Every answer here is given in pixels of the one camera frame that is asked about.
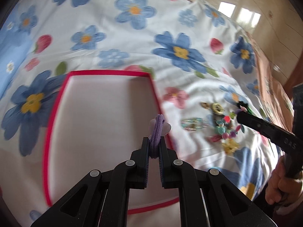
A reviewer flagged colourful beaded bracelet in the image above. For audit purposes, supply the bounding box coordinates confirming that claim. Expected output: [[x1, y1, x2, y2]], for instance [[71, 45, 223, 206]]
[[215, 115, 246, 140]]

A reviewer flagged gold wristwatch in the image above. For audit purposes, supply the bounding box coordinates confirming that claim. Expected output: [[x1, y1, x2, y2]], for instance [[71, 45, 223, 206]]
[[200, 102, 225, 125]]

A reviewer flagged pastel beaded chain bracelet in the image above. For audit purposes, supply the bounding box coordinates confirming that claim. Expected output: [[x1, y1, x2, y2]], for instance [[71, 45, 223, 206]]
[[181, 117, 210, 132]]

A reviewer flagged purple hair tie with heart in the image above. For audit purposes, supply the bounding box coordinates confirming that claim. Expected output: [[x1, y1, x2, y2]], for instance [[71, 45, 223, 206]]
[[148, 113, 172, 160]]

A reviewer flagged person's right hand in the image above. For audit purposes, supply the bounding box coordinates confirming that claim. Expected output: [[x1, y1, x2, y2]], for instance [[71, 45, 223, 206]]
[[265, 156, 302, 205]]

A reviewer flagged pink hair clip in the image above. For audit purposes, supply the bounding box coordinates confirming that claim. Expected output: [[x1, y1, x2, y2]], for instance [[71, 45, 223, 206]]
[[207, 134, 222, 143]]

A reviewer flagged floral bedsheet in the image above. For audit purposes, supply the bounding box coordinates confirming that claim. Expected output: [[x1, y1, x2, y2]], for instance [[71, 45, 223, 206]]
[[1, 0, 279, 226]]

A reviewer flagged red-rimmed white tray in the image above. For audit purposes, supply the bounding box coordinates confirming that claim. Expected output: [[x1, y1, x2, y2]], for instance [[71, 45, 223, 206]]
[[42, 70, 181, 215]]

